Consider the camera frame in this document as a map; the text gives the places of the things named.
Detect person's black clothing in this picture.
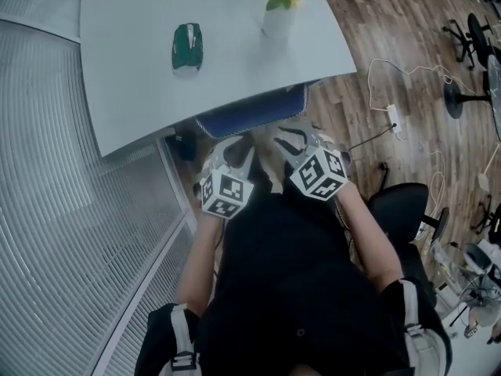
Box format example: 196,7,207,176
135,153,453,376

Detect black swivel office chair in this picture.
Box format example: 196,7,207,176
442,13,494,70

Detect dark blue bag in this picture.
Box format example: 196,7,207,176
174,129,199,162

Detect round table with black base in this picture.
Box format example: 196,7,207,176
442,52,501,140

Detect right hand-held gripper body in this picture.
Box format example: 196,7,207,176
289,141,349,202

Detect white cable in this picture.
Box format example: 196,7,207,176
397,131,447,219
366,57,467,113

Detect tangle of black cables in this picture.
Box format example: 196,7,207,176
449,264,498,328

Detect white power strip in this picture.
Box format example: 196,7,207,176
386,103,403,135

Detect black mesh office chair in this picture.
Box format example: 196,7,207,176
367,182,451,309

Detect person's right forearm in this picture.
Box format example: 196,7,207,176
334,184,404,293

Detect grey backpack strap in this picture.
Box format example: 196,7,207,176
398,279,443,376
168,303,200,376

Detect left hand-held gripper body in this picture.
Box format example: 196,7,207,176
199,164,255,221

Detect person's left forearm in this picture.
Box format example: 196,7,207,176
175,213,224,319

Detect grey white device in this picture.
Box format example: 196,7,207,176
463,240,501,328

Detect black cable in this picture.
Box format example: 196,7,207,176
347,123,397,152

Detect blue padded chair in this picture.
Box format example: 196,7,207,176
194,81,310,140

